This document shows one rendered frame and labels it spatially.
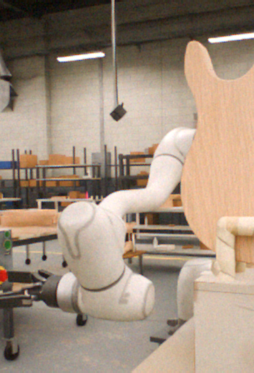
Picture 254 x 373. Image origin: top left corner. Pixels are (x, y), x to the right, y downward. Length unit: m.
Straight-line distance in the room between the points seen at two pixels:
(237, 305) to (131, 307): 0.26
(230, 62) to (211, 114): 11.78
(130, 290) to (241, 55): 11.77
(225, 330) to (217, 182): 0.25
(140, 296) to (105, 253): 0.13
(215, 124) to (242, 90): 0.07
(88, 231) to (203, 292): 0.24
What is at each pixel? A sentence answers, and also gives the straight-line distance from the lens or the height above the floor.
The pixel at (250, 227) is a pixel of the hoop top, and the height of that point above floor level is 1.20.
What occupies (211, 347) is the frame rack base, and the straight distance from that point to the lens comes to 0.85.
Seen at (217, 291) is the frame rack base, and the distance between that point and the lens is 0.82.
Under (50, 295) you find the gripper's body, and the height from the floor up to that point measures 1.03.
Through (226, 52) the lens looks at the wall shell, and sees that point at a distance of 12.71.
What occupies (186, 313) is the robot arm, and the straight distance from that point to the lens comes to 1.80.
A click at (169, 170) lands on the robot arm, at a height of 1.30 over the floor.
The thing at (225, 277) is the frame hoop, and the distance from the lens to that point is 0.82.
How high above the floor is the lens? 1.27
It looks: 3 degrees down
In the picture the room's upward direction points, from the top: 1 degrees counter-clockwise
